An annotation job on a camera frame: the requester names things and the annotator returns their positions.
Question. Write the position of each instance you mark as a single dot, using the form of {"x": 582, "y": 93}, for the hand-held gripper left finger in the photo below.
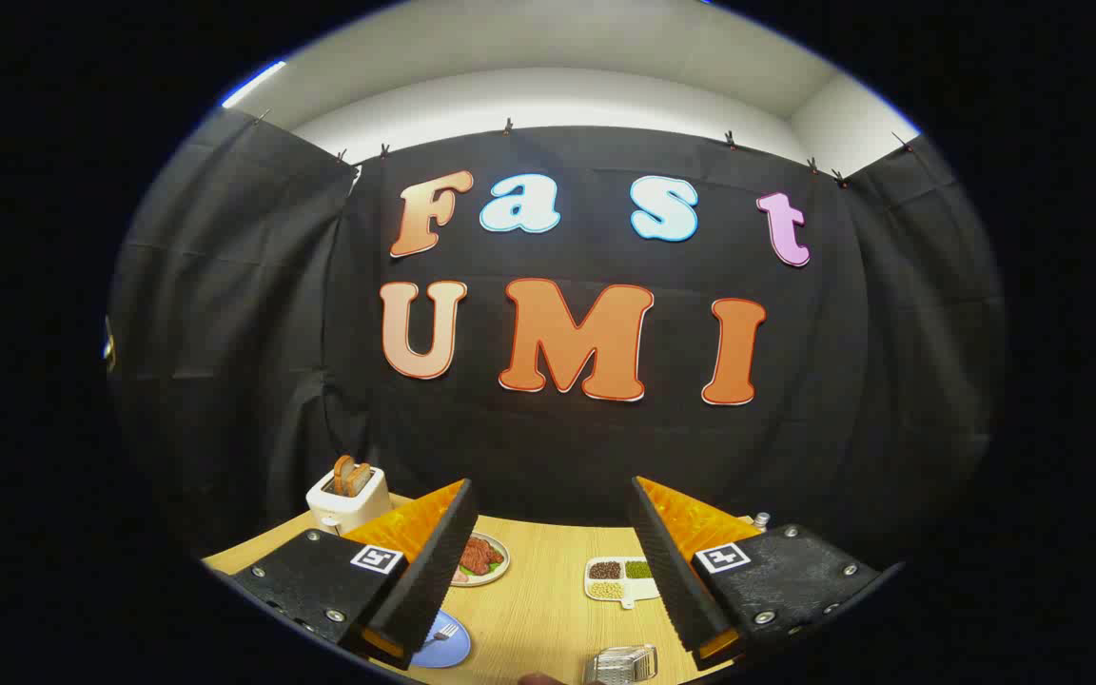
{"x": 434, "y": 571}

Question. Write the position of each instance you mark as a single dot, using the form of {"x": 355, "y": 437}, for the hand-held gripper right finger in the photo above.
{"x": 672, "y": 571}

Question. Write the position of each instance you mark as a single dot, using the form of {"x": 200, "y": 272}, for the pile of green beans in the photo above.
{"x": 637, "y": 569}

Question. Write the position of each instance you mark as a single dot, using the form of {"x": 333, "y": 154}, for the brown meat steak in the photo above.
{"x": 479, "y": 555}

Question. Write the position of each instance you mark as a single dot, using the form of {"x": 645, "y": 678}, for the white divided dish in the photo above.
{"x": 622, "y": 599}

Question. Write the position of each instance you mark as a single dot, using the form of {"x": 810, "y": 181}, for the pile of yellow soybeans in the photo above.
{"x": 606, "y": 590}

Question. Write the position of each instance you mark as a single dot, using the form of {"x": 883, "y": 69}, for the beige food plate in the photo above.
{"x": 502, "y": 569}

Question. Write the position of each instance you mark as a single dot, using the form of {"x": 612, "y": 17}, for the blue round plate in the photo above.
{"x": 443, "y": 652}

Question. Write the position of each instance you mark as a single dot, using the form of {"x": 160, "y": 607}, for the white toaster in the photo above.
{"x": 358, "y": 512}

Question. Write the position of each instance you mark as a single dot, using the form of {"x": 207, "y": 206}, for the brown toast slice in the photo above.
{"x": 342, "y": 473}
{"x": 360, "y": 479}

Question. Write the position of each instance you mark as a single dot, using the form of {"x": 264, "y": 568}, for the black backdrop cloth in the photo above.
{"x": 557, "y": 447}

